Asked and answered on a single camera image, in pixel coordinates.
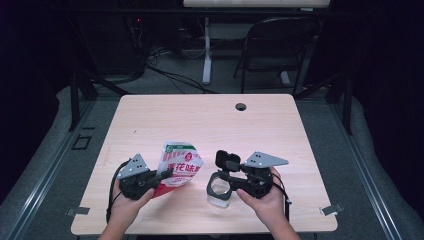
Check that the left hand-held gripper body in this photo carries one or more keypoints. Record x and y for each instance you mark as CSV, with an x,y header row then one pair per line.
x,y
133,181

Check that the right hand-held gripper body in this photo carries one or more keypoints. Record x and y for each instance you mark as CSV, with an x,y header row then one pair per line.
x,y
258,181

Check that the pink and white plastic bag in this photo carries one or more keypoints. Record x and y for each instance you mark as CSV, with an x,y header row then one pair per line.
x,y
181,163

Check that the clear container with black lid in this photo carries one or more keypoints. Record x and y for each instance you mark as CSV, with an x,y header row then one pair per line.
x,y
213,195

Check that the person's right hand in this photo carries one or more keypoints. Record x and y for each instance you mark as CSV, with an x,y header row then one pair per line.
x,y
270,208

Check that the person's left hand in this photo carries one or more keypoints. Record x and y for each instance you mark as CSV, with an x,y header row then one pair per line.
x,y
125,210

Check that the grey tape piece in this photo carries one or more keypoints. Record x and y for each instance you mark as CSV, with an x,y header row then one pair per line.
x,y
80,210
331,209

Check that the black tape square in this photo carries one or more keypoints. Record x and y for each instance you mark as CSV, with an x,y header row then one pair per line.
x,y
73,146

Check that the black metal stand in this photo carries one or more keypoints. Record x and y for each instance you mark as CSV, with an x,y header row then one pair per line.
x,y
347,106
75,100

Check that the white desk with white legs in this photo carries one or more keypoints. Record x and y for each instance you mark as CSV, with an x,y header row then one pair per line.
x,y
207,60

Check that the black folding chair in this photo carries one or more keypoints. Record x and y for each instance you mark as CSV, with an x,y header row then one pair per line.
x,y
278,63

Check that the dark computer tower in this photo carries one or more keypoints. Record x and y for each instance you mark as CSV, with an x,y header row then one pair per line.
x,y
110,46

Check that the aluminium floor rail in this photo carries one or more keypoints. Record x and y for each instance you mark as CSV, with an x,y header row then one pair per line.
x,y
43,186
366,180

